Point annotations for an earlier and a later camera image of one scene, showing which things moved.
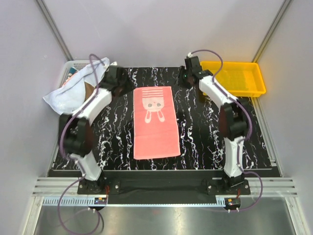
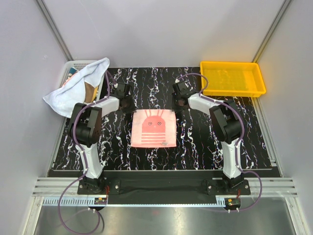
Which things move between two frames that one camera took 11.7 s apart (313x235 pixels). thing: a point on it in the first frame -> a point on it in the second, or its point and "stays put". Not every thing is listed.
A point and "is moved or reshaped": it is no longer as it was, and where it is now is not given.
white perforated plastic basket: (67, 64) stays put
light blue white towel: (69, 98) stays put
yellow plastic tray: (241, 79) stays put
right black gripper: (182, 70) -> (176, 108)
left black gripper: (128, 85) -> (132, 107)
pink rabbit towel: (155, 129) is moved or reshaped
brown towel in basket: (89, 89) stays put
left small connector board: (100, 200) stays put
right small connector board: (232, 203) stays put
